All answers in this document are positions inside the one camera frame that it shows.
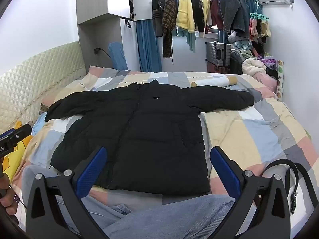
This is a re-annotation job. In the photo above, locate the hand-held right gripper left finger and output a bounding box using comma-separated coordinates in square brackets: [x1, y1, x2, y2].
[25, 146, 107, 239]

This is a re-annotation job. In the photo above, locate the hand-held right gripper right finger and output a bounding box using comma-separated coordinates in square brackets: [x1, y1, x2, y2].
[210, 146, 292, 239]

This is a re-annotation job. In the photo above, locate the black puffer jacket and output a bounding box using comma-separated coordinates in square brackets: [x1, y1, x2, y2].
[44, 79, 255, 197]

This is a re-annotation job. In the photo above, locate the pile of clothes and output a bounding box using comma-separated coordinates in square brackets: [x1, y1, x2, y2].
[228, 30, 267, 75]

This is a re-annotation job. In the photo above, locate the person's left hand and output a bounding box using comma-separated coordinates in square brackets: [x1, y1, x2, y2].
[0, 174, 21, 216]

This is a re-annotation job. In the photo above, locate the yellow printed pillow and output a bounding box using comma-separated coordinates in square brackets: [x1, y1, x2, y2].
[0, 121, 32, 182]

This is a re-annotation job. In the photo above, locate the light blue pillow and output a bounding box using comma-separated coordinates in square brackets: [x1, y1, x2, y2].
[32, 112, 50, 135]

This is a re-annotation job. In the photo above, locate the checked patchwork duvet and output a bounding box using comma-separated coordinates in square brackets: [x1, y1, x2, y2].
[11, 65, 312, 232]

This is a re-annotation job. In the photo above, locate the black belt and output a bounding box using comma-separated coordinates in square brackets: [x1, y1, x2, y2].
[264, 158, 318, 216]

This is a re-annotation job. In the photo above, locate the cream quilted headboard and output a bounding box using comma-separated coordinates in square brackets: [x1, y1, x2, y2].
[0, 40, 86, 135]

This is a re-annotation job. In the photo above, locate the patchwork pillow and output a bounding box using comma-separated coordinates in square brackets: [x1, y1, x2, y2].
[41, 80, 88, 107]

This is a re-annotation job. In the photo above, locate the pink pillow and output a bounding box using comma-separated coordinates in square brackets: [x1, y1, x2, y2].
[254, 73, 278, 97]

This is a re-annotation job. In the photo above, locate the fruit print cushion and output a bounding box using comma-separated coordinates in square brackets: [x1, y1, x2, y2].
[276, 60, 285, 99]

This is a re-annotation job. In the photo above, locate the cream fluffy blanket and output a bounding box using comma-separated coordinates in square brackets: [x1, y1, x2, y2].
[242, 58, 267, 79]

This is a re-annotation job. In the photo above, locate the blue padded board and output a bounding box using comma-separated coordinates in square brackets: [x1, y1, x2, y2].
[108, 42, 129, 71]

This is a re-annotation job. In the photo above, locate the silver suitcase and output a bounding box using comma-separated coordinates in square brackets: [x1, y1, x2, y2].
[206, 42, 235, 68]

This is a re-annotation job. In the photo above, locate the teal hanging cloth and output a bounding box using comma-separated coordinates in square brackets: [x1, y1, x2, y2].
[177, 27, 196, 53]

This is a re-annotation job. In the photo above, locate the teal clip sock hanger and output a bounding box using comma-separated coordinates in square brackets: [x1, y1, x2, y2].
[249, 1, 271, 44]

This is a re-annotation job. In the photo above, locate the white wardrobe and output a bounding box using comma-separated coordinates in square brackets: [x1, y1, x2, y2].
[76, 0, 154, 71]

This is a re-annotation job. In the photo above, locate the dark red garment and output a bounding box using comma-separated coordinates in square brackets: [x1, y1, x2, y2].
[209, 0, 225, 30]

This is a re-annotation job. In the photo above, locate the black coat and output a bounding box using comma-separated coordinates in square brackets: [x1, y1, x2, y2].
[189, 0, 206, 34]

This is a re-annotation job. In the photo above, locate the brown houndstooth coat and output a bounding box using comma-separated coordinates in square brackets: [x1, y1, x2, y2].
[161, 0, 178, 60]

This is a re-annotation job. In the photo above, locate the yellow fleece jacket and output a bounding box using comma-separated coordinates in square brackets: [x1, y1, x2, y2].
[176, 0, 196, 34]

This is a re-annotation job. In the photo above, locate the pale yellow jacket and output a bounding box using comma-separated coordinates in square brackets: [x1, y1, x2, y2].
[198, 0, 212, 34]

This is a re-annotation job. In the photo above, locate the dark striped jacket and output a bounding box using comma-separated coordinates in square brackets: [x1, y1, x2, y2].
[151, 0, 165, 38]

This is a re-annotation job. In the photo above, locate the wall socket with black plug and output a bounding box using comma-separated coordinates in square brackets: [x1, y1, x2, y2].
[93, 47, 110, 58]

